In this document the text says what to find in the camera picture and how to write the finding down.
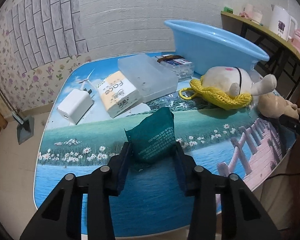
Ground beige plush toy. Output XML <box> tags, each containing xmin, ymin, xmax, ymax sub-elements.
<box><xmin>257</xmin><ymin>92</ymin><xmax>300</xmax><ymax>119</ymax></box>

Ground white plush rabbit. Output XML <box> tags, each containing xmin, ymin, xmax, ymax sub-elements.
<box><xmin>199</xmin><ymin>65</ymin><xmax>277</xmax><ymax>98</ymax></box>

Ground white charger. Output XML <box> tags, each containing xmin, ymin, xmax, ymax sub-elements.
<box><xmin>57</xmin><ymin>87</ymin><xmax>95</xmax><ymax>125</ymax></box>

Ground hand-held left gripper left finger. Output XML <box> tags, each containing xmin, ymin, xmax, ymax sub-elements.
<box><xmin>19</xmin><ymin>142</ymin><xmax>133</xmax><ymax>240</ymax></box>

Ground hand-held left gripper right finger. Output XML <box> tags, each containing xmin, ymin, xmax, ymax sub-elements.
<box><xmin>174</xmin><ymin>141</ymin><xmax>282</xmax><ymax>240</ymax></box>

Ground clear box with blue label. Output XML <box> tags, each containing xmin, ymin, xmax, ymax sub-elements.
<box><xmin>154</xmin><ymin>54</ymin><xmax>195</xmax><ymax>82</ymax></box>

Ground side table with black legs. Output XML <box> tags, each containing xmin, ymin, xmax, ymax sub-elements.
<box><xmin>220</xmin><ymin>10</ymin><xmax>300</xmax><ymax>100</ymax></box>

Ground white and orange tissue pack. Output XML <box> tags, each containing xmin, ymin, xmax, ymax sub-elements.
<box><xmin>97</xmin><ymin>71</ymin><xmax>143</xmax><ymax>118</ymax></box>

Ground blue plastic basin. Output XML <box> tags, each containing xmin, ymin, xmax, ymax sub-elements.
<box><xmin>164</xmin><ymin>19</ymin><xmax>270</xmax><ymax>75</ymax></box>

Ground translucent plastic box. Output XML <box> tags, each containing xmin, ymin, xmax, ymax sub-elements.
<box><xmin>117</xmin><ymin>54</ymin><xmax>178</xmax><ymax>103</ymax></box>

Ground green wrapper packet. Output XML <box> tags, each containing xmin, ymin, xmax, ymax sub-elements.
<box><xmin>124</xmin><ymin>107</ymin><xmax>177</xmax><ymax>164</ymax></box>

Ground white electric kettle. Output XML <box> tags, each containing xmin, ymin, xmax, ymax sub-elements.
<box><xmin>268</xmin><ymin>4</ymin><xmax>298</xmax><ymax>42</ymax></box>

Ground yellow mesh scrubber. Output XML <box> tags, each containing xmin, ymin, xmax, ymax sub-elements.
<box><xmin>179</xmin><ymin>78</ymin><xmax>253</xmax><ymax>110</ymax></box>

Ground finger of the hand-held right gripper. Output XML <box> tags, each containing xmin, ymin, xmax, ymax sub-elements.
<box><xmin>279</xmin><ymin>111</ymin><xmax>300</xmax><ymax>140</ymax></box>

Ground grey dustpan with metal handle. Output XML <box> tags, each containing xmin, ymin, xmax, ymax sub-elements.
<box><xmin>0</xmin><ymin>71</ymin><xmax>35</xmax><ymax>145</ymax></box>

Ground pink ornament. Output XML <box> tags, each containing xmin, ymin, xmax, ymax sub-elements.
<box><xmin>240</xmin><ymin>4</ymin><xmax>254</xmax><ymax>19</ymax></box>

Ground black cable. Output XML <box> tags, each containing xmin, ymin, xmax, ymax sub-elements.
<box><xmin>264</xmin><ymin>166</ymin><xmax>300</xmax><ymax>180</ymax></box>

